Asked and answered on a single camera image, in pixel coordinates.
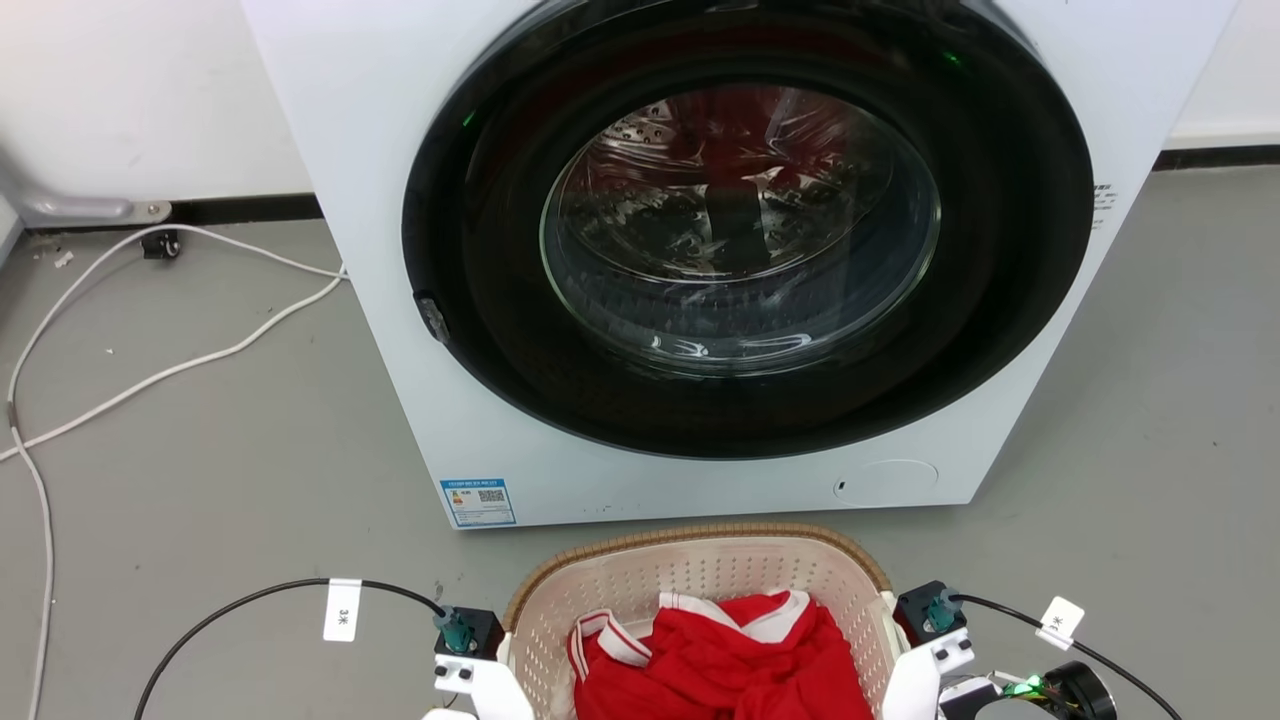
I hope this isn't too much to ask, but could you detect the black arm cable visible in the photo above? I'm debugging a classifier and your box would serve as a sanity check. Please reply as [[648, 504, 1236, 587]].
[[134, 578, 448, 720], [950, 594, 1186, 720]]

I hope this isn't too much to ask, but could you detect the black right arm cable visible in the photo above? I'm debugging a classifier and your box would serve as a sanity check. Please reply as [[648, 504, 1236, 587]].
[[950, 594, 1186, 720]]

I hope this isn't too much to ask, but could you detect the white floor cable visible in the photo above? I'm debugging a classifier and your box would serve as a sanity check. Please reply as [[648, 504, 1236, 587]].
[[0, 268, 348, 464], [6, 224, 348, 720]]

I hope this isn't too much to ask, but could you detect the black round washer door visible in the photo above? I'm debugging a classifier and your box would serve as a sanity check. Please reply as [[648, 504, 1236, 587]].
[[401, 0, 1095, 460]]

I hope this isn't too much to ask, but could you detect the white cable tag with print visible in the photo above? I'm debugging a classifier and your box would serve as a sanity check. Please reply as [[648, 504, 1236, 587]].
[[322, 578, 363, 643], [1034, 596, 1086, 651]]

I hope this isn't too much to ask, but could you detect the blue white energy label sticker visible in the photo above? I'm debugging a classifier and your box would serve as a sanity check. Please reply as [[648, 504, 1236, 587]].
[[440, 478, 518, 528]]

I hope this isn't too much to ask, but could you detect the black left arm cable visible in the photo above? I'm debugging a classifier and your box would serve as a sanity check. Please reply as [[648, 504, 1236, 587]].
[[134, 578, 448, 720]]

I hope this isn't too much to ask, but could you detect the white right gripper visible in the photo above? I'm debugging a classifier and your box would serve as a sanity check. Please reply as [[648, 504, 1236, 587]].
[[879, 628, 977, 720]]

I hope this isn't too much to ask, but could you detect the grey wall pipe bracket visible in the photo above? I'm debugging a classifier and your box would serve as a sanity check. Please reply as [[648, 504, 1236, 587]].
[[18, 195, 173, 227]]

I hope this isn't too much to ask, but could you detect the red white-trimmed garment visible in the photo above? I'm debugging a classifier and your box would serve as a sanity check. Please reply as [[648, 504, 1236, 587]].
[[566, 590, 875, 720]]

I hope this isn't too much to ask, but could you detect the cream plastic laundry basket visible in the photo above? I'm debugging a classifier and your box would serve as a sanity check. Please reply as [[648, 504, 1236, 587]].
[[502, 522, 912, 720]]

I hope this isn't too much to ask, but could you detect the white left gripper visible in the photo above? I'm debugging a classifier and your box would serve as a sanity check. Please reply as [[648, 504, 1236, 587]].
[[421, 652, 538, 720]]

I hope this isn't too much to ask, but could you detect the white front-load washing machine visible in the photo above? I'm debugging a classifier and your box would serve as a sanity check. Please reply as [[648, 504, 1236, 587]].
[[240, 0, 1241, 530]]

